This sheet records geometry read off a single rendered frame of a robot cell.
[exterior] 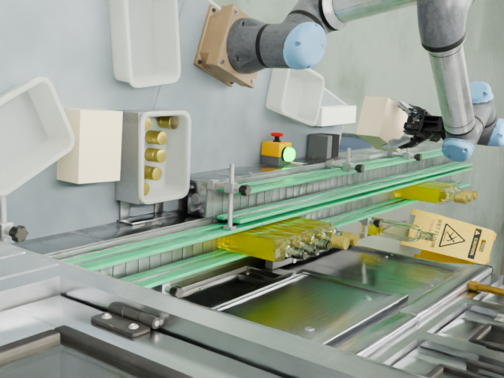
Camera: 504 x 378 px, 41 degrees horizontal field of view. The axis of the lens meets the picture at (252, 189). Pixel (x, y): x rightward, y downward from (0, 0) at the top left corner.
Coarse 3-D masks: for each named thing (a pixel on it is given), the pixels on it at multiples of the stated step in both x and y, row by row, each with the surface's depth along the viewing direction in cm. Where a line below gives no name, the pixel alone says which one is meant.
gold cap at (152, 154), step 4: (148, 148) 168; (152, 148) 168; (156, 148) 167; (148, 152) 167; (152, 152) 166; (156, 152) 166; (160, 152) 166; (164, 152) 167; (144, 156) 168; (148, 156) 167; (152, 156) 166; (156, 156) 166; (160, 156) 167; (164, 156) 168; (148, 160) 169; (152, 160) 167; (156, 160) 166; (160, 160) 167
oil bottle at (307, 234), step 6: (276, 222) 186; (276, 228) 181; (282, 228) 180; (288, 228) 180; (294, 228) 180; (300, 228) 180; (300, 234) 176; (306, 234) 176; (312, 234) 177; (306, 240) 176
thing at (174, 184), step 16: (160, 112) 161; (176, 112) 165; (144, 128) 157; (160, 128) 171; (176, 128) 171; (144, 144) 158; (176, 144) 172; (144, 160) 168; (176, 160) 173; (176, 176) 173; (160, 192) 170; (176, 192) 172
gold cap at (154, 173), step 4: (144, 168) 167; (148, 168) 166; (152, 168) 166; (156, 168) 166; (144, 172) 167; (148, 172) 166; (152, 172) 165; (156, 172) 166; (160, 172) 167; (144, 176) 167; (148, 176) 166; (152, 176) 165; (156, 176) 166; (160, 176) 168; (156, 180) 166
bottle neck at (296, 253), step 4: (288, 248) 167; (292, 248) 166; (296, 248) 166; (300, 248) 166; (288, 252) 166; (292, 252) 165; (296, 252) 165; (300, 252) 164; (304, 252) 166; (288, 256) 167; (292, 256) 166; (296, 256) 165; (300, 256) 164; (304, 256) 166
